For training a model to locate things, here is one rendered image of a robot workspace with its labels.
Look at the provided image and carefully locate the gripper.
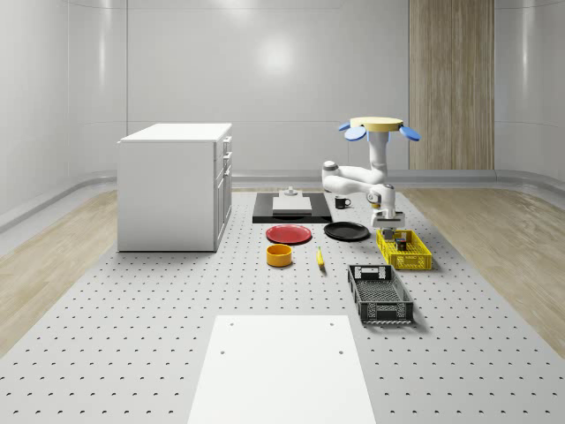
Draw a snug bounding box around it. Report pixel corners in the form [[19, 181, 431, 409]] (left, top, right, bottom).
[[371, 210, 407, 241]]

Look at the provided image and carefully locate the black plate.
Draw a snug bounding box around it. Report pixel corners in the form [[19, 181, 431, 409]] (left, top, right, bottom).
[[322, 220, 373, 243]]

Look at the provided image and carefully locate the yellow basket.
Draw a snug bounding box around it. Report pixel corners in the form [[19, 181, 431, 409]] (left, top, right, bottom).
[[375, 228, 433, 271]]

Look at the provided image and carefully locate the dark grey basket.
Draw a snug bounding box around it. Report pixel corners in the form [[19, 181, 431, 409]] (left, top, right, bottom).
[[346, 263, 416, 326]]

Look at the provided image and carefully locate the red plate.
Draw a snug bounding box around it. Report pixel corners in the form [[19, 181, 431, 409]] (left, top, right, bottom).
[[265, 223, 313, 246]]

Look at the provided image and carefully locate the yellow bowl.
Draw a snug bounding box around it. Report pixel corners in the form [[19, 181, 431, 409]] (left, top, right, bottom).
[[265, 243, 294, 269]]

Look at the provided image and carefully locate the black stove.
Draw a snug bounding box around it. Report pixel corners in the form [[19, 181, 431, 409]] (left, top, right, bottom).
[[252, 185, 334, 224]]

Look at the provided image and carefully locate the white board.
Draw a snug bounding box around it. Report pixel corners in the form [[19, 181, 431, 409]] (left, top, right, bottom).
[[186, 314, 378, 424]]

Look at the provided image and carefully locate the white cabinet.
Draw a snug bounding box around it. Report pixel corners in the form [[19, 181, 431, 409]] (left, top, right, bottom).
[[116, 122, 234, 254]]

